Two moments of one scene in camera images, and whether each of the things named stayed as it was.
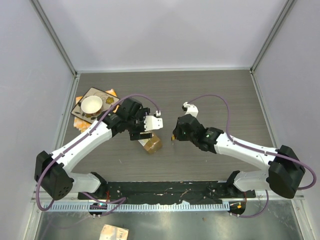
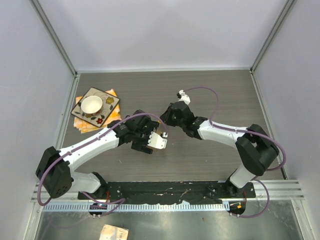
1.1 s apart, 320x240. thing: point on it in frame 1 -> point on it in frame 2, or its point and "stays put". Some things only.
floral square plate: (107, 100) stays put
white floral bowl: (91, 106) stays put
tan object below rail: (111, 232) stays put
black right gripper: (177, 132) -> (166, 116)
